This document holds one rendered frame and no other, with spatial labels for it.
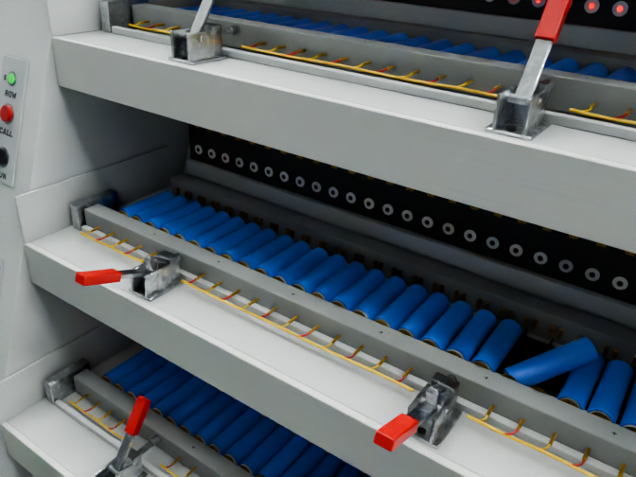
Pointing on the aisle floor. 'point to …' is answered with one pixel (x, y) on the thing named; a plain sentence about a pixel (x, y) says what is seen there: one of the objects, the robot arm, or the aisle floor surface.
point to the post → (71, 164)
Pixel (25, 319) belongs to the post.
